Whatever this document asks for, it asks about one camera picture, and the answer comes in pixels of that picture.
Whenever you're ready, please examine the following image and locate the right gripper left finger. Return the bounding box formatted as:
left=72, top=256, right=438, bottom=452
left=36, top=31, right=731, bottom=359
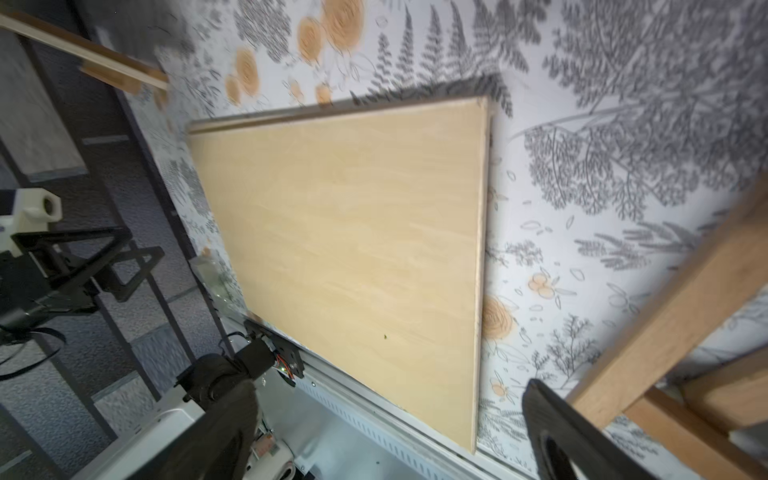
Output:
left=131, top=381, right=259, bottom=479

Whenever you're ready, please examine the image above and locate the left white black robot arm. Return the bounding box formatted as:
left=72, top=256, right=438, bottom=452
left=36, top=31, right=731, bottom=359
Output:
left=1, top=227, right=274, bottom=479

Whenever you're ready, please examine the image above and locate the plywood board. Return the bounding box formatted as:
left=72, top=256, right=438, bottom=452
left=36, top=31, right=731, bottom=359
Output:
left=188, top=97, right=490, bottom=451
left=1, top=12, right=170, bottom=91

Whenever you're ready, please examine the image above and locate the floral table mat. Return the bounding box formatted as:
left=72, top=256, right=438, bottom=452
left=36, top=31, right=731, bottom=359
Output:
left=99, top=1, right=767, bottom=474

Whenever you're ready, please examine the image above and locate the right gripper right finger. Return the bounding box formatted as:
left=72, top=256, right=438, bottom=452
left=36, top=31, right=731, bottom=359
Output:
left=522, top=379, right=652, bottom=479

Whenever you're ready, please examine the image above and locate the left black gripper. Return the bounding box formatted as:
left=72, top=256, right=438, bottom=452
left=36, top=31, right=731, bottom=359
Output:
left=1, top=227, right=165, bottom=336

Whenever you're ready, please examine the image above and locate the aluminium rail base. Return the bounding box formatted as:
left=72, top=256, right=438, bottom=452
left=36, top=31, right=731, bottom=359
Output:
left=256, top=348, right=530, bottom=479

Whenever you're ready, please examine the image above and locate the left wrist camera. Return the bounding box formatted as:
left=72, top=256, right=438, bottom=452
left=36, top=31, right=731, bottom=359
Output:
left=1, top=188, right=63, bottom=257

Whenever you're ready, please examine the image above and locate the wooden easel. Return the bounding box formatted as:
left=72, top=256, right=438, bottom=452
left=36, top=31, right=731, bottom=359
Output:
left=79, top=60, right=142, bottom=95
left=567, top=180, right=767, bottom=479

